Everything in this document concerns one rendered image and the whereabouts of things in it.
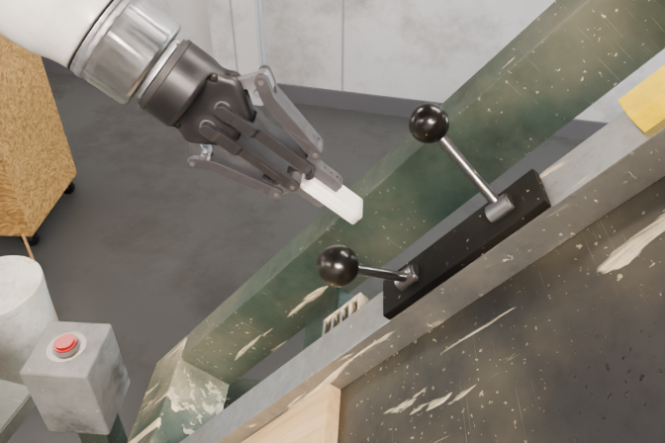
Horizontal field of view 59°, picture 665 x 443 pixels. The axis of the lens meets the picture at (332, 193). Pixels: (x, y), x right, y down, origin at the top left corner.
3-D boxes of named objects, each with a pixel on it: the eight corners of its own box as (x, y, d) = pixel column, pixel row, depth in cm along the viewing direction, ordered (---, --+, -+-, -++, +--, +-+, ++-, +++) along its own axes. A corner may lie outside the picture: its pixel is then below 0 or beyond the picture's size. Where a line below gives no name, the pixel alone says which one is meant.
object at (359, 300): (340, 331, 74) (323, 319, 73) (378, 304, 71) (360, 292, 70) (339, 356, 71) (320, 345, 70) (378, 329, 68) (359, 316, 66)
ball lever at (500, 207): (498, 224, 56) (408, 118, 57) (529, 201, 54) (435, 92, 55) (490, 236, 52) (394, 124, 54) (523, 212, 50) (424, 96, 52)
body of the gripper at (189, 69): (194, 19, 53) (275, 81, 56) (148, 83, 57) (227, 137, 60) (169, 51, 47) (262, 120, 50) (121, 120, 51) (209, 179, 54)
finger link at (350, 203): (307, 165, 59) (311, 161, 59) (358, 203, 61) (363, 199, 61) (304, 183, 56) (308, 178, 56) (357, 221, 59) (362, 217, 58)
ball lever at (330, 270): (396, 273, 62) (303, 256, 53) (422, 253, 60) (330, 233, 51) (410, 305, 60) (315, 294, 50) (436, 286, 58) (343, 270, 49)
